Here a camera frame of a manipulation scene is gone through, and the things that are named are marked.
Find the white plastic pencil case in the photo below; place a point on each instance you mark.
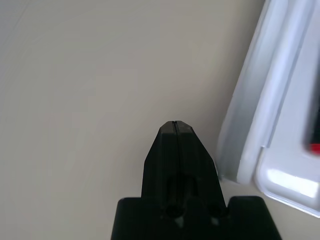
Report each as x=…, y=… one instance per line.
x=275, y=100

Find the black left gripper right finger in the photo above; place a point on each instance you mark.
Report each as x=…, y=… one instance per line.
x=197, y=162

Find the black marker with red cap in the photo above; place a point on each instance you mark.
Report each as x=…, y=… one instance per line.
x=315, y=149

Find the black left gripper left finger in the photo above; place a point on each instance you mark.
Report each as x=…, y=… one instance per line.
x=162, y=162

